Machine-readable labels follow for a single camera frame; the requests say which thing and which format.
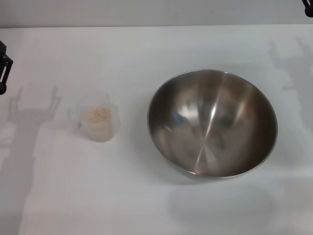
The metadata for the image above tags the clear plastic measuring cup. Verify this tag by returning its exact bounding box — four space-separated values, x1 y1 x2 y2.
67 94 121 143

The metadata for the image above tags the white uncooked rice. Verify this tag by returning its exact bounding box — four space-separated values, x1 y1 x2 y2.
84 107 112 122

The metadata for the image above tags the large stainless steel bowl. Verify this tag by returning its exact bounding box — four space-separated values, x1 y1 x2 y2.
147 69 279 182

